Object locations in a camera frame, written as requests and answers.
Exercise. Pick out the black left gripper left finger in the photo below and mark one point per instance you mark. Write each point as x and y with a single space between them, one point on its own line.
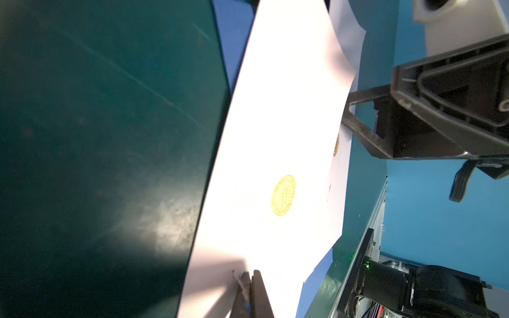
242 303

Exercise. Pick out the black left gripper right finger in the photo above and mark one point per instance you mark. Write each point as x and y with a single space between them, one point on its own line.
261 307

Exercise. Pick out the pink envelope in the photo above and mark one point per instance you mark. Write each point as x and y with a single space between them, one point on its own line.
266 204

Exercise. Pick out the lavender envelope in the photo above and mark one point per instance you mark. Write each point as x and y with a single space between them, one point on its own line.
351 38

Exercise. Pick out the dark blue envelope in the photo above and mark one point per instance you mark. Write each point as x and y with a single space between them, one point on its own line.
234 21

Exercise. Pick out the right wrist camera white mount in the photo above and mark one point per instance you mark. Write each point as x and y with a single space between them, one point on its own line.
454 24

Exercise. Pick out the aluminium rail front frame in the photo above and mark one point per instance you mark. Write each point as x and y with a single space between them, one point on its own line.
355 244

